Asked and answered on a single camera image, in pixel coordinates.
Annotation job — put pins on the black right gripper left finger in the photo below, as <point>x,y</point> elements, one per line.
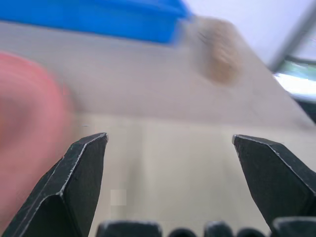
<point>74,187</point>

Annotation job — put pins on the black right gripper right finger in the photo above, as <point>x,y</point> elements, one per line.
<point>276,177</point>

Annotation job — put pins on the pink plate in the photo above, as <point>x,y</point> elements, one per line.
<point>27,133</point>

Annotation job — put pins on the beige round item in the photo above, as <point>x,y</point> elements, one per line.
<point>219,54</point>

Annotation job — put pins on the blue plastic bin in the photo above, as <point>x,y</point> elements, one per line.
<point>98,17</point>

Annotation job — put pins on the grey metal post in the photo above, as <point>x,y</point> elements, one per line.
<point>288,37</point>

